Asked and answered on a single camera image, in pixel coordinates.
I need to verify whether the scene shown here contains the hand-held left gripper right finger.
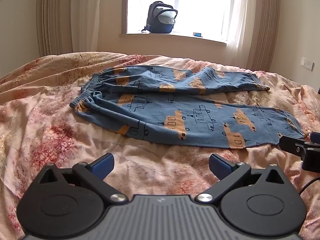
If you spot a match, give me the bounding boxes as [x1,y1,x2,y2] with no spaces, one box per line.
[195,153,292,205]

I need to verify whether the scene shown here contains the white wall socket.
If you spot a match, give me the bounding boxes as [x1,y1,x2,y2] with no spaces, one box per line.
[301,57,315,70]

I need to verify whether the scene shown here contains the white sheer curtain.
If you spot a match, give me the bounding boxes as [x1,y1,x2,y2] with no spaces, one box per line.
[71,0,128,54]
[222,0,253,68]

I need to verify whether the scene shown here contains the white window sill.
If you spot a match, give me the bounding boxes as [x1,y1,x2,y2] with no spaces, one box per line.
[119,31,228,47]

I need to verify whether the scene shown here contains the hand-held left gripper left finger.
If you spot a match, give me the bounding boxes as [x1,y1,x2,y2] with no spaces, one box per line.
[33,152,129,207]

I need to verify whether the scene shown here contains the beige pleated curtain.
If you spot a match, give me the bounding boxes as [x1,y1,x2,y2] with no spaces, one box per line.
[36,0,75,57]
[246,0,281,72]

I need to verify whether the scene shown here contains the black cable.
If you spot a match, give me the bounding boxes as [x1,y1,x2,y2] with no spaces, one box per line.
[299,179,320,195]

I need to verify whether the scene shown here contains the white framed window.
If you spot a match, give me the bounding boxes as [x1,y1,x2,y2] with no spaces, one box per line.
[126,0,238,42]

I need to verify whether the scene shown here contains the dark blue backpack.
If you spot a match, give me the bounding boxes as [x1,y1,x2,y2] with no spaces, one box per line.
[141,1,178,34]

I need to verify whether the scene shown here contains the pink floral blanket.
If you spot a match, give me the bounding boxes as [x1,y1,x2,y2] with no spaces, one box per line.
[0,52,320,240]

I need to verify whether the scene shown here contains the blue patterned pants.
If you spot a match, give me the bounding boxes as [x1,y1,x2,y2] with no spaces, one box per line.
[69,65,308,150]

